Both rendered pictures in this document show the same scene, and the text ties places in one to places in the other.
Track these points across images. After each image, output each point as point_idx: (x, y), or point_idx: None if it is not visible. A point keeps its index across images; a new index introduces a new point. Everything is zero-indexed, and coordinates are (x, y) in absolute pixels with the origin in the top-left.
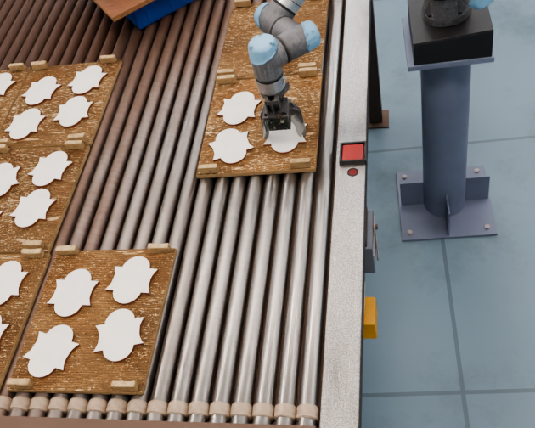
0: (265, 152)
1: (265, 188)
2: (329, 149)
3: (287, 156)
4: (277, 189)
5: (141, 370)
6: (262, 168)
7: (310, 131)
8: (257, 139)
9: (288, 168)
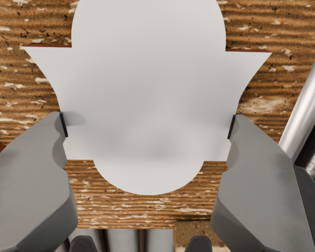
0: (78, 176)
1: (108, 233)
2: (298, 152)
3: (161, 196)
4: (136, 232)
5: None
6: (89, 223)
7: (266, 92)
8: (19, 116)
9: (165, 227)
